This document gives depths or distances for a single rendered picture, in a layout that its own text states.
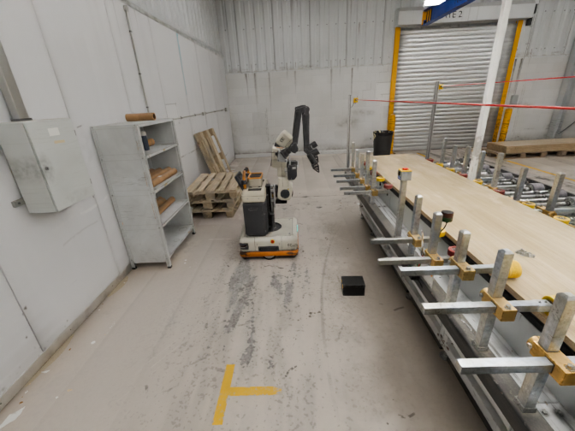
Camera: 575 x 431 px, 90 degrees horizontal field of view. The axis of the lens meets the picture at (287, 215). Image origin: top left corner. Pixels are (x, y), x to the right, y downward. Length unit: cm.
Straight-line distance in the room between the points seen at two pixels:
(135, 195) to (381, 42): 790
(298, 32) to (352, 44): 152
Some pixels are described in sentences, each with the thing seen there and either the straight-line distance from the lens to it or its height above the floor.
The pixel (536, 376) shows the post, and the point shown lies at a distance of 129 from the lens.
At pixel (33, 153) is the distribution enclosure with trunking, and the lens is 248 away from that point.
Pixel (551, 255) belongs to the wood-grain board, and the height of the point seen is 90.
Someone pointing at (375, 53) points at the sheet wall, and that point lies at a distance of 945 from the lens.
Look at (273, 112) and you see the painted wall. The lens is 912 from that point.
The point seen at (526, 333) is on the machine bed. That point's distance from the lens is 165.
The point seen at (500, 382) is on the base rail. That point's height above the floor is 70.
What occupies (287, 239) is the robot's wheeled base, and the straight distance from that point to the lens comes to 318.
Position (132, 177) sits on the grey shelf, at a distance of 323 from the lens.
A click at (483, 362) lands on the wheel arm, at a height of 96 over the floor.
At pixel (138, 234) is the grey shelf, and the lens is 346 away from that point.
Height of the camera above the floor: 171
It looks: 22 degrees down
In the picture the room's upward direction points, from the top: 3 degrees counter-clockwise
